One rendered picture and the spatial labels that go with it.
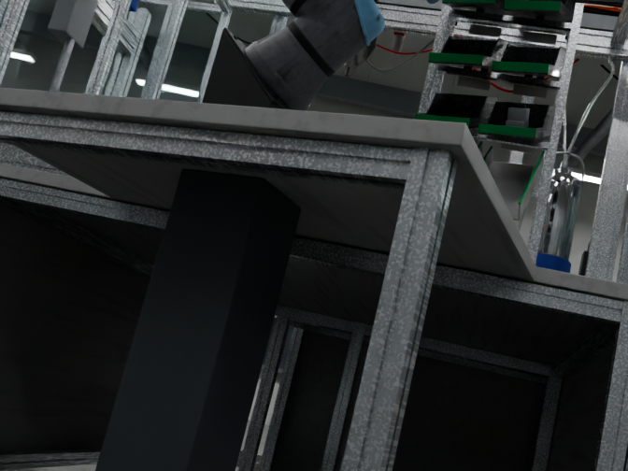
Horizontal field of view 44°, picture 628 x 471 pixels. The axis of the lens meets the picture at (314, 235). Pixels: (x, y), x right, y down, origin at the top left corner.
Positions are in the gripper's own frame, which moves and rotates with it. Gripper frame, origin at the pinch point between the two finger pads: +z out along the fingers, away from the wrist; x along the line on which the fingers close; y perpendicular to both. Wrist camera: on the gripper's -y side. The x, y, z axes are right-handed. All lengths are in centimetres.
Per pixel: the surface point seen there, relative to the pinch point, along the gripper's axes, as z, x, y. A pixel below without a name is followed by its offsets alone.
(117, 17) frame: -22, -81, -34
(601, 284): 38, 60, 6
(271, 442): 92, -35, -166
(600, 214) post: -17, 72, -127
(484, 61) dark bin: -13.4, 28.2, -12.5
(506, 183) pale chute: 12.6, 38.5, -21.4
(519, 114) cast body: -4.2, 38.4, -19.1
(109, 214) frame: 44, -44, 5
